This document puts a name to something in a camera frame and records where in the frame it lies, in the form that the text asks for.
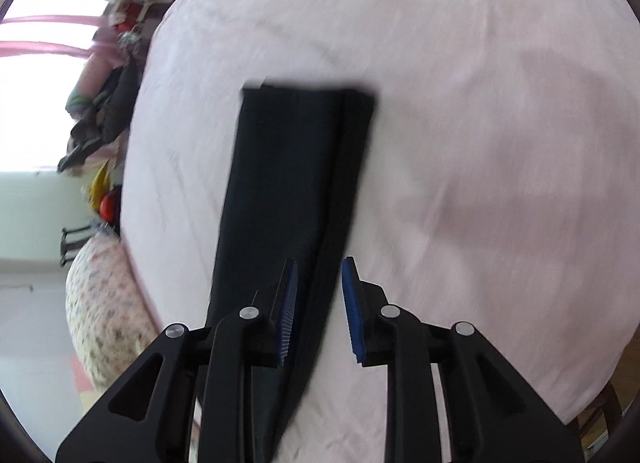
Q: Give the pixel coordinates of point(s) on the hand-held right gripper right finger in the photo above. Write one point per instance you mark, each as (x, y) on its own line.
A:
(352, 308)

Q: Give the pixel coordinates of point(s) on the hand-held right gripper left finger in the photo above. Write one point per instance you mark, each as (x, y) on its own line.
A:
(289, 303)

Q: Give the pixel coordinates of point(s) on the black pants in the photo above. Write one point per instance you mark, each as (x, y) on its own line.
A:
(285, 168)

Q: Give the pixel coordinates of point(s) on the floral patterned pillow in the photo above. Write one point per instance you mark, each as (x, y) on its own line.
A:
(100, 303)

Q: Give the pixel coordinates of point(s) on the red round toy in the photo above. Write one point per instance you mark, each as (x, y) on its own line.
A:
(109, 205)

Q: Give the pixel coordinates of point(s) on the black metal rack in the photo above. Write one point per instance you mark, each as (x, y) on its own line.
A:
(75, 243)

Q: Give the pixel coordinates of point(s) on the yellow plush toy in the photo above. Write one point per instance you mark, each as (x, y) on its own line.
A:
(100, 183)

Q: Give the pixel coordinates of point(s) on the pile of dark clothes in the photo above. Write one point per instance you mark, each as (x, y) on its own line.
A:
(112, 108)

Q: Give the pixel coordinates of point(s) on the wooden chair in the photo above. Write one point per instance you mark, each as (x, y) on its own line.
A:
(597, 410)

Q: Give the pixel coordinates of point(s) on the clutter of small colourful things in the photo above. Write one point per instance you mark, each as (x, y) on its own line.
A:
(132, 3)

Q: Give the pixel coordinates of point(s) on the pink curtain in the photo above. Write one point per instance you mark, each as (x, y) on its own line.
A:
(45, 45)

